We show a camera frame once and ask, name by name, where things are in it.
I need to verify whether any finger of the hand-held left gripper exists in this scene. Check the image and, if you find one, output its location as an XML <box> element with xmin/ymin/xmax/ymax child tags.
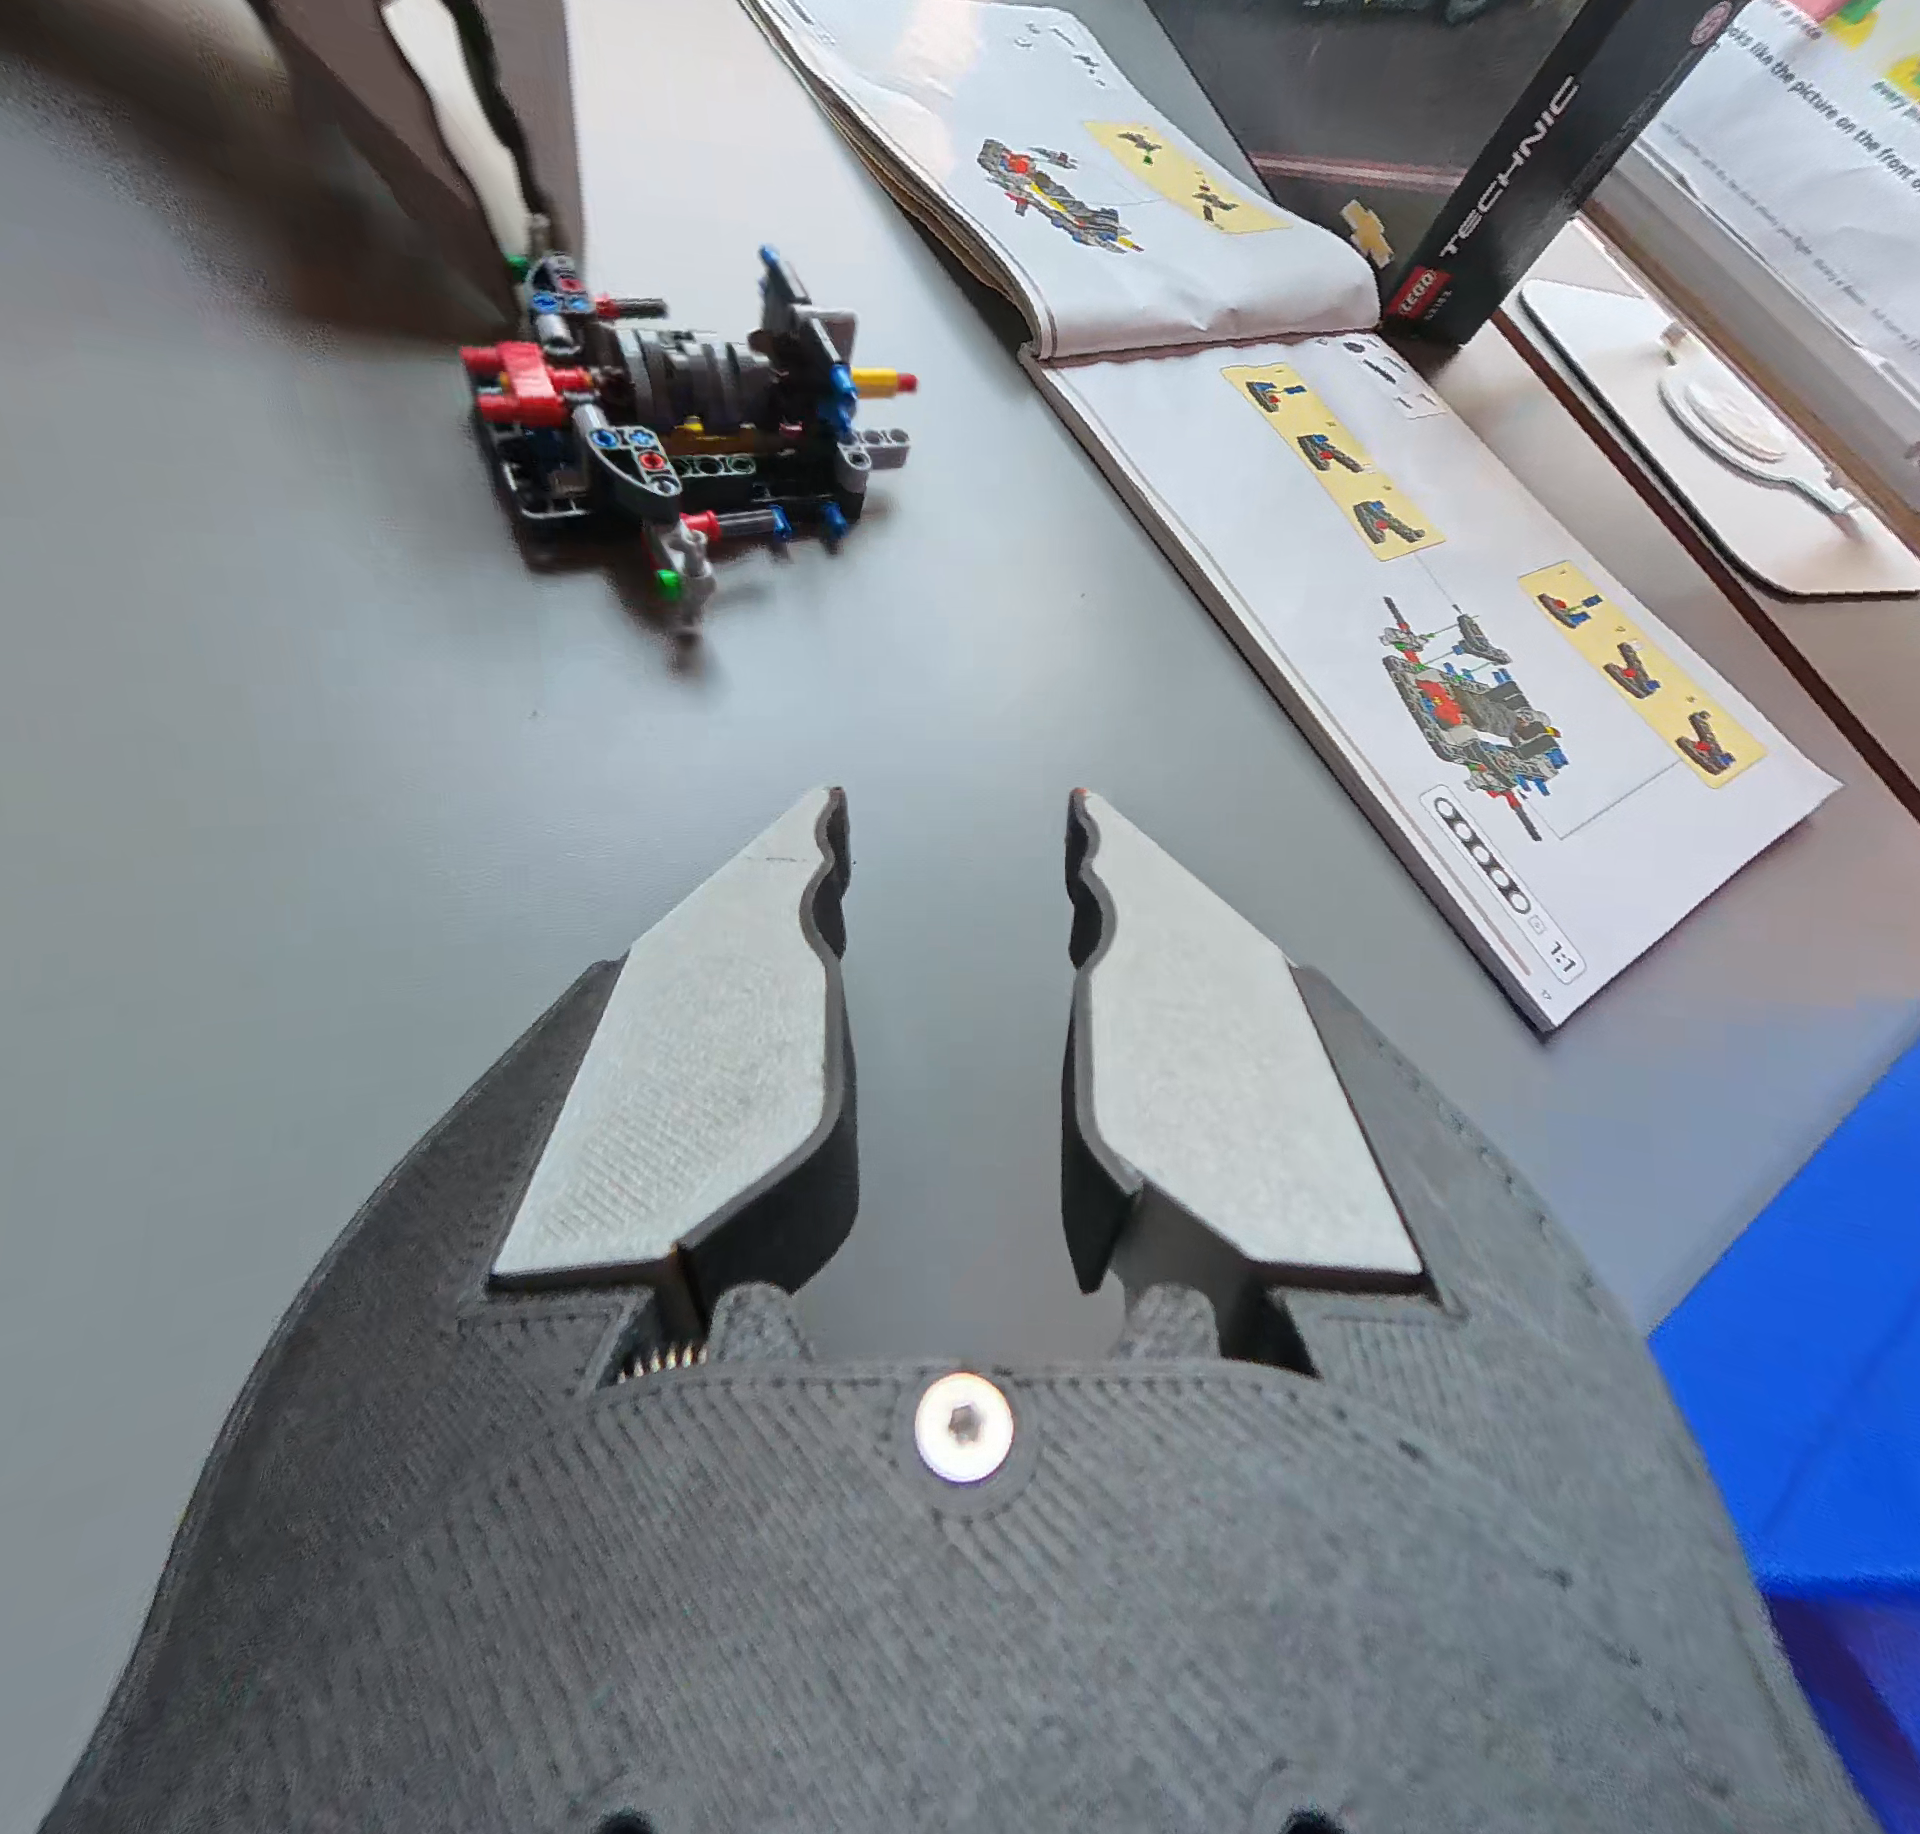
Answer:
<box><xmin>396</xmin><ymin>0</ymin><xmax>589</xmax><ymax>268</ymax></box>
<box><xmin>171</xmin><ymin>0</ymin><xmax>523</xmax><ymax>316</ymax></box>

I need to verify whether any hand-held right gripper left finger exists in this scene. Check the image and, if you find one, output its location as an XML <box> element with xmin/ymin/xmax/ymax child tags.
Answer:
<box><xmin>486</xmin><ymin>784</ymin><xmax>859</xmax><ymax>1341</ymax></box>

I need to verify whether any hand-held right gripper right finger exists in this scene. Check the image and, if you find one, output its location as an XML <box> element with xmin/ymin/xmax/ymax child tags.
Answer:
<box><xmin>1060</xmin><ymin>788</ymin><xmax>1426</xmax><ymax>1357</ymax></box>

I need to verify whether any black angled lego piece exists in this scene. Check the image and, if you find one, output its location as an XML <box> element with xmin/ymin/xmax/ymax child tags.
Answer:
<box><xmin>523</xmin><ymin>251</ymin><xmax>597</xmax><ymax>354</ymax></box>

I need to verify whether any black frame lego assembly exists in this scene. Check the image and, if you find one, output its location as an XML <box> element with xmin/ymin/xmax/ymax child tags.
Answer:
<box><xmin>457</xmin><ymin>214</ymin><xmax>918</xmax><ymax>639</ymax></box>

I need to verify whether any lego instruction booklet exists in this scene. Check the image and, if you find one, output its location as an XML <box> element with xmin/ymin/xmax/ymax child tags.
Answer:
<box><xmin>711</xmin><ymin>0</ymin><xmax>1845</xmax><ymax>1032</ymax></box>

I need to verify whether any black lego box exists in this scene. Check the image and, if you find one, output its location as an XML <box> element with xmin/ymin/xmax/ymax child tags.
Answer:
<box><xmin>1072</xmin><ymin>0</ymin><xmax>1823</xmax><ymax>351</ymax></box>

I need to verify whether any blue plastic bin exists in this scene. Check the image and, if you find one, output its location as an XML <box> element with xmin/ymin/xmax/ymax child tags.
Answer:
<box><xmin>1649</xmin><ymin>1045</ymin><xmax>1920</xmax><ymax>1834</ymax></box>

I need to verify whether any beige flat pad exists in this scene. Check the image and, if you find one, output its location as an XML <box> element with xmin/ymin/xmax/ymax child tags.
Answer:
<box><xmin>1518</xmin><ymin>279</ymin><xmax>1920</xmax><ymax>602</ymax></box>

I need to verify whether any white round paddle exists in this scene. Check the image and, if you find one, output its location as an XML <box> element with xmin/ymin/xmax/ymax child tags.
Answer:
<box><xmin>1656</xmin><ymin>356</ymin><xmax>1872</xmax><ymax>533</ymax></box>

